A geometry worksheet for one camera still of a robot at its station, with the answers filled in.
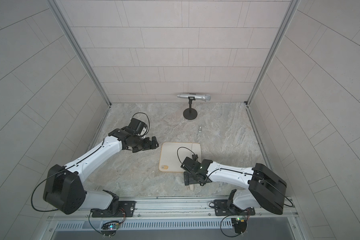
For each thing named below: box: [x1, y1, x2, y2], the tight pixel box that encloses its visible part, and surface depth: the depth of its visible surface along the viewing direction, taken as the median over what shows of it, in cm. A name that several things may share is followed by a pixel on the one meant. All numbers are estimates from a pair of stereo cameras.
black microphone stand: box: [183, 96, 198, 120], surface depth 111 cm
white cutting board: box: [159, 142, 202, 173], surface depth 91 cm
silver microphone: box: [177, 93, 211, 102], surface depth 95 cm
